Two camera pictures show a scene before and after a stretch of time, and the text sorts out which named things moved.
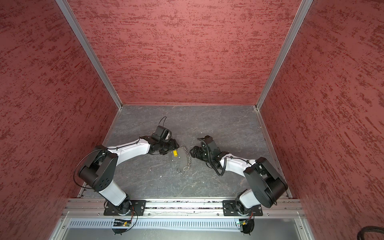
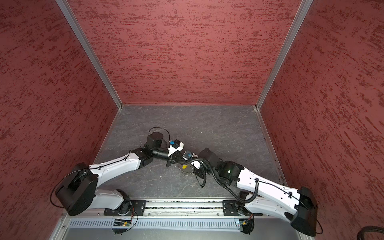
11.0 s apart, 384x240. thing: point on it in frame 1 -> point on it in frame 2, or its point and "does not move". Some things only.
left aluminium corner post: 76,26 does not move
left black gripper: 173,145 -> 173,159
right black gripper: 195,148 -> 200,174
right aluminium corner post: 301,13 does not move
